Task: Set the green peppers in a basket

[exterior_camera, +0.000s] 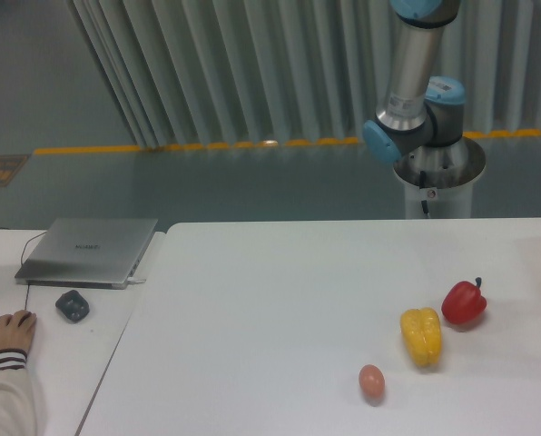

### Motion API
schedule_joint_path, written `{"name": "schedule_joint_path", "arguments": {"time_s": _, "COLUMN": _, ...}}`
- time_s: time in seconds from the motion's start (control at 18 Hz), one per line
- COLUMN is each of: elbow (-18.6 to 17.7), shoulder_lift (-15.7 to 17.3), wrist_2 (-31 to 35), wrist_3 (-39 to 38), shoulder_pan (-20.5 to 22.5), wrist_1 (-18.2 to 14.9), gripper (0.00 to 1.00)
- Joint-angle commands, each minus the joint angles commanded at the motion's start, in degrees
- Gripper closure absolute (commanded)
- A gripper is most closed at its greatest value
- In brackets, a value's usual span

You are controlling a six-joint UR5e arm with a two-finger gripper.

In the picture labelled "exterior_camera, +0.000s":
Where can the small black gadget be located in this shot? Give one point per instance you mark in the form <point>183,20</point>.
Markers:
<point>73,306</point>

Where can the yellow bell pepper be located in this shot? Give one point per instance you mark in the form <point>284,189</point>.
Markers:
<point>422,336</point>

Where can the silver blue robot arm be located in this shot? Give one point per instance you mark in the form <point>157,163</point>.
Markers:
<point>437,89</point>

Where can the silver closed laptop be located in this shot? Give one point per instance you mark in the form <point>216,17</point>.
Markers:
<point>88,252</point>

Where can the red bell pepper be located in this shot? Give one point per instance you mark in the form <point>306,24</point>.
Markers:
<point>464,302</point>

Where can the black computer mouse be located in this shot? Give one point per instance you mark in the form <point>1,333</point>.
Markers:
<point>27,321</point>

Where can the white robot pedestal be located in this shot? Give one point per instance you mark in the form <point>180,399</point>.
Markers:
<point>438,182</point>

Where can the person's right hand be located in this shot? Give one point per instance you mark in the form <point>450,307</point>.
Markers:
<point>13,338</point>

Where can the brown egg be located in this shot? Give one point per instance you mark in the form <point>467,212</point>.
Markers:
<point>371,381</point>

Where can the striped beige sleeve forearm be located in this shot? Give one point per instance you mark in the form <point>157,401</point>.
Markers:
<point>17,408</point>

